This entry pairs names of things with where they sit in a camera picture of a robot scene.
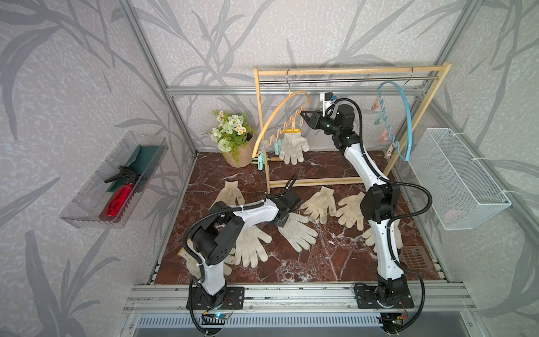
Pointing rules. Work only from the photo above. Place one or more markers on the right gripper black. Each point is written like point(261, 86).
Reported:
point(316, 119)

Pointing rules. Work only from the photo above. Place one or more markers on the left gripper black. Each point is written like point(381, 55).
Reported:
point(283, 224)

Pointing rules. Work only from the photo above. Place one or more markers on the white glove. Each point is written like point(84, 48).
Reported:
point(249, 250)
point(230, 195)
point(293, 147)
point(320, 206)
point(297, 233)
point(349, 214)
point(370, 241)
point(193, 268)

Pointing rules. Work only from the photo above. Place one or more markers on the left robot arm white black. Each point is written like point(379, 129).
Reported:
point(210, 239)

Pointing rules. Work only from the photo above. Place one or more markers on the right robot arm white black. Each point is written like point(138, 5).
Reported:
point(379, 204)

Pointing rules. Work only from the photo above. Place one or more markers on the wooden clothes rack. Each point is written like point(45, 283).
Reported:
point(404, 146)

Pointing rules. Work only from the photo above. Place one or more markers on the potted white flower plant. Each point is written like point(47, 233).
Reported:
point(234, 137)

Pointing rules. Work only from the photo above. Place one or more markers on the brown slotted scoop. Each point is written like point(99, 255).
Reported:
point(415, 258)

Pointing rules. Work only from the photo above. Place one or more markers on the green dustpan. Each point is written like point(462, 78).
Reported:
point(139, 168)

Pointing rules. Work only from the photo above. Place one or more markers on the red spray bottle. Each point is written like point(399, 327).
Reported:
point(115, 206)

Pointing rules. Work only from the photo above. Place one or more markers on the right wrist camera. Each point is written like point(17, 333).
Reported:
point(327, 100)

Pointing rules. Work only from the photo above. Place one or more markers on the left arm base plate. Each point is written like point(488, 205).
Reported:
point(229, 298)

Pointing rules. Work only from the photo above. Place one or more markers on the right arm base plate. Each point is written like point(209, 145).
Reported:
point(383, 296)

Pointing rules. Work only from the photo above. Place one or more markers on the white wire mesh basket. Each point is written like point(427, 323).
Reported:
point(464, 194)

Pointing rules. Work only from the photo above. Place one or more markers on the clear plastic wall bin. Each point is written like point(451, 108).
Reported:
point(109, 197)

